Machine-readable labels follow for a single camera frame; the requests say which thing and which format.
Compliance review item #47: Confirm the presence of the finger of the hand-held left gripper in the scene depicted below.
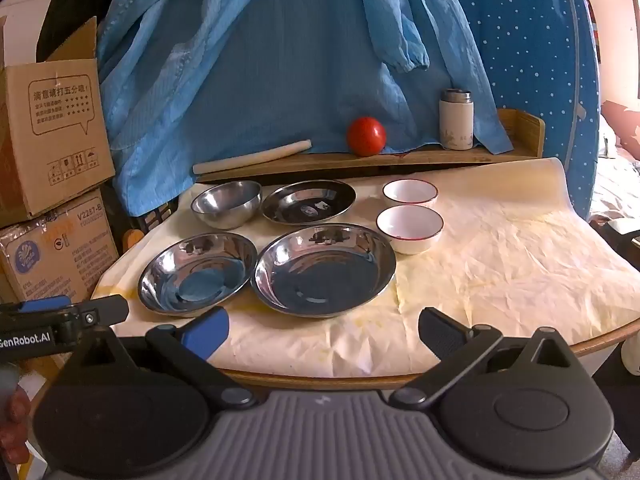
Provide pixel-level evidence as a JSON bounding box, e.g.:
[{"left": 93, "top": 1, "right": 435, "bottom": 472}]
[
  {"left": 0, "top": 295, "right": 73, "bottom": 317},
  {"left": 60, "top": 294, "right": 130, "bottom": 336}
]

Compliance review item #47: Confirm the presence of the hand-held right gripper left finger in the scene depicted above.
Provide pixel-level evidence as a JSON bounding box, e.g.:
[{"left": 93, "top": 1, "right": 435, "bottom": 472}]
[{"left": 62, "top": 306, "right": 258, "bottom": 409}]

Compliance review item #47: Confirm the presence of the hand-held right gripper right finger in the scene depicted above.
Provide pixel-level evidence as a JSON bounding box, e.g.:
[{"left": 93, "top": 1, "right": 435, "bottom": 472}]
[{"left": 389, "top": 306, "right": 582, "bottom": 409}]

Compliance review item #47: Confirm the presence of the white bowl red rim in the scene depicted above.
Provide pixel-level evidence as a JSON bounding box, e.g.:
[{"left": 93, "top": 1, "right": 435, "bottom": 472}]
[
  {"left": 376, "top": 205, "right": 445, "bottom": 256},
  {"left": 382, "top": 180, "right": 439, "bottom": 209}
]

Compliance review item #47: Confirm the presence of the deep steel bowl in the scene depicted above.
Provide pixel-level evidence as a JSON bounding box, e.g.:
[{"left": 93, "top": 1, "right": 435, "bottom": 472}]
[{"left": 190, "top": 180, "right": 263, "bottom": 231}]

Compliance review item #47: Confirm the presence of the large steel plate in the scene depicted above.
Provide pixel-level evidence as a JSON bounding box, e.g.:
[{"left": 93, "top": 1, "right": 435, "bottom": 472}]
[{"left": 250, "top": 224, "right": 397, "bottom": 318}]

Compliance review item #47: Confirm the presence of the person's left hand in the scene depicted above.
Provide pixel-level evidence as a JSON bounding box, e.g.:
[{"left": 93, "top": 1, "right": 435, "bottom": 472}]
[{"left": 0, "top": 387, "right": 33, "bottom": 467}]

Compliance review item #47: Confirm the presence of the printed cardboard box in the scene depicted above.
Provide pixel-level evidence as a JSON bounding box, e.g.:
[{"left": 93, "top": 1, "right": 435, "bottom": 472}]
[{"left": 0, "top": 189, "right": 121, "bottom": 306}]

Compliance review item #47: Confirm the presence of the cream paper table cover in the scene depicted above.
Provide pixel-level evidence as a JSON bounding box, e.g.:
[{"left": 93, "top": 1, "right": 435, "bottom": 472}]
[{"left": 90, "top": 157, "right": 640, "bottom": 378}]

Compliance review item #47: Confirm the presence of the black plastic crate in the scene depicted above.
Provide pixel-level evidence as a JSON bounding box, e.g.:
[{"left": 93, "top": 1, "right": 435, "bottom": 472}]
[{"left": 112, "top": 195, "right": 181, "bottom": 256}]

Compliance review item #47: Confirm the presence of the open cardboard box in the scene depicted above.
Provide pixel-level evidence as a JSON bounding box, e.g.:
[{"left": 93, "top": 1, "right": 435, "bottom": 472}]
[{"left": 0, "top": 16, "right": 117, "bottom": 228}]

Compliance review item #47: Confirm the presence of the white rolled stick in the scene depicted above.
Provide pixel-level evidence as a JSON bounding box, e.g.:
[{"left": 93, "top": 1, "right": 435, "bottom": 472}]
[{"left": 192, "top": 139, "right": 312, "bottom": 176}]

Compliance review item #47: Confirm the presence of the black object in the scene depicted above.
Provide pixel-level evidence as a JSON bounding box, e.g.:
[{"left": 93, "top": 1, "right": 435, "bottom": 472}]
[{"left": 597, "top": 219, "right": 640, "bottom": 272}]

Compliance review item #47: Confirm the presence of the white thermos cup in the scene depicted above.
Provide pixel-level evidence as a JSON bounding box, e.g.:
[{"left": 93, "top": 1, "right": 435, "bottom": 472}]
[{"left": 439, "top": 88, "right": 473, "bottom": 151}]

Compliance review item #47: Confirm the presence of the red tomato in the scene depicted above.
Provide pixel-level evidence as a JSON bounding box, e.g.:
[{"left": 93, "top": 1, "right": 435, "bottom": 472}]
[{"left": 347, "top": 116, "right": 387, "bottom": 157}]

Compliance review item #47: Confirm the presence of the wooden shelf board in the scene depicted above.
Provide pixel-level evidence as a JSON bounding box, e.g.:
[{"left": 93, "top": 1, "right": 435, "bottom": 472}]
[{"left": 197, "top": 108, "right": 547, "bottom": 184}]

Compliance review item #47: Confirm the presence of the floral bedding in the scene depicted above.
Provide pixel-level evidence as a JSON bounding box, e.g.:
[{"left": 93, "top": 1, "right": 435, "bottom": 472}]
[{"left": 590, "top": 100, "right": 640, "bottom": 222}]

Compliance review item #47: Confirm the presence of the light blue garment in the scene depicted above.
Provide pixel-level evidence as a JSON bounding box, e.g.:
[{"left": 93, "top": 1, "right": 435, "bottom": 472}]
[{"left": 97, "top": 0, "right": 516, "bottom": 221}]

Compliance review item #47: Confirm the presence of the blue polka dot cloth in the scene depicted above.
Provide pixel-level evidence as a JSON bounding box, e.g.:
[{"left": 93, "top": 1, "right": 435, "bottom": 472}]
[{"left": 435, "top": 0, "right": 601, "bottom": 221}]

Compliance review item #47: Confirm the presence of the black garment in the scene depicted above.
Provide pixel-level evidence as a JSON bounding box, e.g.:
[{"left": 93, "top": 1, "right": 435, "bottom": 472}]
[{"left": 35, "top": 0, "right": 136, "bottom": 61}]

